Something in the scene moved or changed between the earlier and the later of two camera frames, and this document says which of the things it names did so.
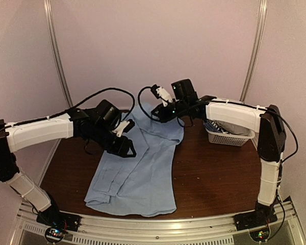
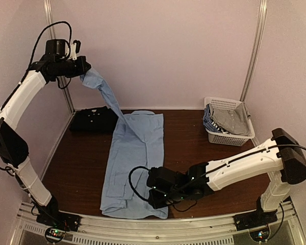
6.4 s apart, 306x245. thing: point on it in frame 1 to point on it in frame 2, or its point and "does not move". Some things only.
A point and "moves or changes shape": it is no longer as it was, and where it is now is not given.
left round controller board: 54,234 does not move
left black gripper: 121,149 to 81,69
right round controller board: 260,235 does not move
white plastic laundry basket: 229,139 does not move
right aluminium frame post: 255,52 does not move
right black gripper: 164,115 to 156,203
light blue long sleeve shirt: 142,185 moves or changes shape
